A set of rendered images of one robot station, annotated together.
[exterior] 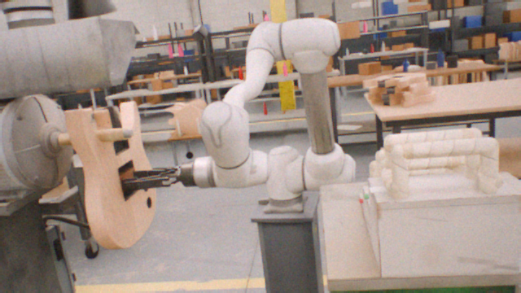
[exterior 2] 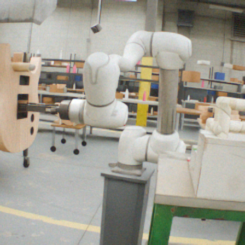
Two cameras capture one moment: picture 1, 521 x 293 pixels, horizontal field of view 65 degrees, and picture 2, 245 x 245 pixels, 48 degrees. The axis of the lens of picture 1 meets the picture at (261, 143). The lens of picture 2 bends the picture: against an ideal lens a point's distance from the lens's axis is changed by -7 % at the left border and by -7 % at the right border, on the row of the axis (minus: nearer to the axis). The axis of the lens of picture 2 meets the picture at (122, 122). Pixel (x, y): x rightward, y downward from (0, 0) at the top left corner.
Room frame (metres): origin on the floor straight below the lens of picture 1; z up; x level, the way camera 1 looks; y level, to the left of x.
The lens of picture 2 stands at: (0.02, 0.02, 1.22)
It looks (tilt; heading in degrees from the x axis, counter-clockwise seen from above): 7 degrees down; 359
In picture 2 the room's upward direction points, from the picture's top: 5 degrees clockwise
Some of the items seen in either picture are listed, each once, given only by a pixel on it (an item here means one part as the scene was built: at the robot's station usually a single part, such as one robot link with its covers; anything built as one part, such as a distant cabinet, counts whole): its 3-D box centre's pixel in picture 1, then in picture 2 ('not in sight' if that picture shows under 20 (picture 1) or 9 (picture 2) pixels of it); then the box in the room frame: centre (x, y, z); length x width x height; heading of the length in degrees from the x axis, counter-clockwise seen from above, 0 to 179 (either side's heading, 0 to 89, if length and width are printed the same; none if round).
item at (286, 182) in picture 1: (285, 171); (133, 144); (1.74, -0.09, 0.87); 0.18 x 0.16 x 0.22; 74
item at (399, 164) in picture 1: (400, 174); (224, 120); (0.77, -0.27, 1.15); 0.03 x 0.03 x 0.09
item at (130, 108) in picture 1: (128, 116); (34, 66); (1.27, 0.41, 1.26); 0.07 x 0.04 x 0.09; 172
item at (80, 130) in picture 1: (83, 129); (5, 57); (1.02, 0.44, 1.28); 0.07 x 0.04 x 0.10; 172
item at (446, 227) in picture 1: (437, 222); (241, 165); (0.81, -0.36, 1.02); 0.27 x 0.15 x 0.17; 82
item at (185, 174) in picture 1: (181, 174); (59, 109); (1.12, 0.24, 1.10); 0.09 x 0.08 x 0.07; 82
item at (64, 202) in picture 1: (72, 197); not in sight; (1.28, 0.64, 1.02); 0.19 x 0.04 x 0.04; 172
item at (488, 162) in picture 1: (488, 168); not in sight; (0.75, -0.43, 1.15); 0.03 x 0.03 x 0.09
